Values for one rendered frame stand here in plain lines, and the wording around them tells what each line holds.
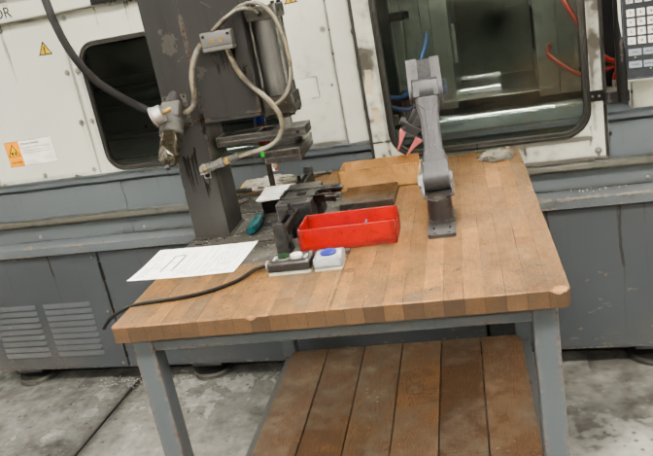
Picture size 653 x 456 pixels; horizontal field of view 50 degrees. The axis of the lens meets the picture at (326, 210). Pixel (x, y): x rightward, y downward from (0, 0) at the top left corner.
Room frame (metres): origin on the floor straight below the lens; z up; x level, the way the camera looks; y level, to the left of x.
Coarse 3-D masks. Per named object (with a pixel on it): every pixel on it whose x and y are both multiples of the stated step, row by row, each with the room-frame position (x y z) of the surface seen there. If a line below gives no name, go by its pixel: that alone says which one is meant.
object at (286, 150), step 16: (256, 128) 2.00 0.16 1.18; (272, 128) 1.99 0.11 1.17; (288, 128) 1.91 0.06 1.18; (304, 128) 1.90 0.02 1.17; (224, 144) 1.95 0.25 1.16; (240, 144) 1.94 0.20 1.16; (288, 144) 1.89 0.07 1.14; (304, 144) 1.90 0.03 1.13; (272, 160) 1.85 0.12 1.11; (288, 160) 1.84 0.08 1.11
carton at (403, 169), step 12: (396, 156) 2.22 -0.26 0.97; (408, 156) 2.21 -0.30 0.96; (348, 168) 2.26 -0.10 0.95; (360, 168) 2.25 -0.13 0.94; (372, 168) 2.13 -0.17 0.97; (384, 168) 2.12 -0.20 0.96; (396, 168) 2.11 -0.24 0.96; (408, 168) 2.10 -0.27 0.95; (420, 168) 2.20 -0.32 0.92; (348, 180) 2.14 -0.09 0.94; (360, 180) 2.14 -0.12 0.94; (372, 180) 2.13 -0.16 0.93; (384, 180) 2.12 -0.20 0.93; (396, 180) 2.11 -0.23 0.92; (408, 180) 2.10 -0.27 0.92
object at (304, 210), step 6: (318, 192) 1.95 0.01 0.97; (312, 204) 1.86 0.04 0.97; (318, 204) 1.97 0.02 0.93; (324, 204) 2.00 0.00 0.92; (276, 210) 1.86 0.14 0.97; (282, 210) 1.86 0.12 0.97; (300, 210) 1.85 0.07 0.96; (306, 210) 1.84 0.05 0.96; (312, 210) 1.84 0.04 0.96; (318, 210) 1.97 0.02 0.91; (324, 210) 1.98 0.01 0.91; (300, 216) 1.85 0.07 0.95; (300, 222) 1.85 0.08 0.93
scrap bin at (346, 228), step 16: (368, 208) 1.76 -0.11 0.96; (384, 208) 1.75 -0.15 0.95; (304, 224) 1.76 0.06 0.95; (320, 224) 1.79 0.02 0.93; (336, 224) 1.78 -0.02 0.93; (352, 224) 1.77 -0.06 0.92; (368, 224) 1.64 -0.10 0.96; (384, 224) 1.64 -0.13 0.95; (304, 240) 1.68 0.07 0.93; (320, 240) 1.67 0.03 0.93; (336, 240) 1.66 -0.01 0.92; (352, 240) 1.65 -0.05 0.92; (368, 240) 1.65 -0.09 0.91; (384, 240) 1.64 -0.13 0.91
